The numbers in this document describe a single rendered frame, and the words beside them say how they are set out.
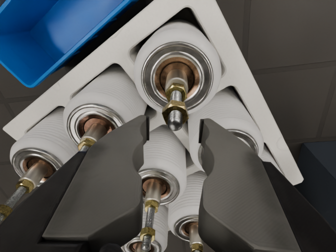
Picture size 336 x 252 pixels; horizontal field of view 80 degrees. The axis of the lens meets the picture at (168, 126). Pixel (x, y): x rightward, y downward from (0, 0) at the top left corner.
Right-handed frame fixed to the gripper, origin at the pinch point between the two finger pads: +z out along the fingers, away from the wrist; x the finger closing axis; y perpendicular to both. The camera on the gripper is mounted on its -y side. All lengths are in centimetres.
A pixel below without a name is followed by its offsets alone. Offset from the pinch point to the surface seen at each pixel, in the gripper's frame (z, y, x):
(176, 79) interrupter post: 7.0, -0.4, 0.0
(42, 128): 13.2, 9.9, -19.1
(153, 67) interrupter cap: 9.7, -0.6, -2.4
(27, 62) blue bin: 27.8, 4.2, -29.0
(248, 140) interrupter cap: 9.8, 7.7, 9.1
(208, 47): 10.4, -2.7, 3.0
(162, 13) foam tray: 17.1, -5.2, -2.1
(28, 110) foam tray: 17.2, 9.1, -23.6
